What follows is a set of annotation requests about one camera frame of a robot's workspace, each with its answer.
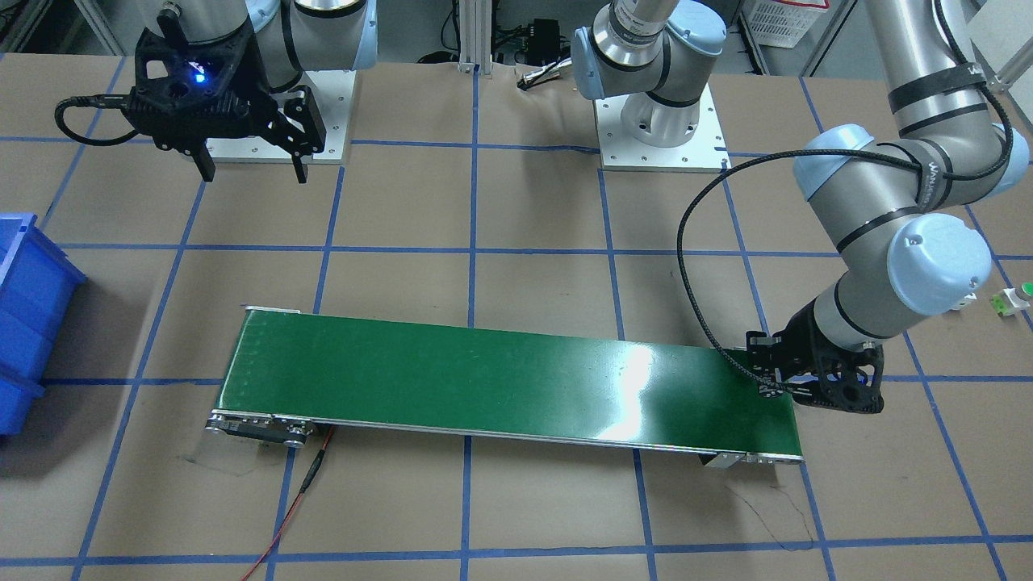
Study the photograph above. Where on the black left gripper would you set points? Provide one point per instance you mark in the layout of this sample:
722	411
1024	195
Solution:
799	339

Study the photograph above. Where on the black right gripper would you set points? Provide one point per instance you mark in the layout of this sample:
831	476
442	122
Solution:
260	74

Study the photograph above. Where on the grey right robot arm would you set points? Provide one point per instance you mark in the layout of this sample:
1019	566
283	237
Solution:
297	39

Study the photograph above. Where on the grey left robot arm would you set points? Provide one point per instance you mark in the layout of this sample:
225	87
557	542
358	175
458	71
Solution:
882	204

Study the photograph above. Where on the green conveyor belt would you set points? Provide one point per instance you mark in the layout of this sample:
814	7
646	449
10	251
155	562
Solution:
291	370

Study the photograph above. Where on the green push button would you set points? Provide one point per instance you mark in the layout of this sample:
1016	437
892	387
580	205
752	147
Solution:
1012	300

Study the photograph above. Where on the blue plastic bin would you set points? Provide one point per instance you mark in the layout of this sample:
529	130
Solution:
37	283

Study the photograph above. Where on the white basket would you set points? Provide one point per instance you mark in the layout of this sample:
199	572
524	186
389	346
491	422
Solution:
782	24

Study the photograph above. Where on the aluminium frame post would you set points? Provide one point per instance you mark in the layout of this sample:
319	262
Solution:
475	19

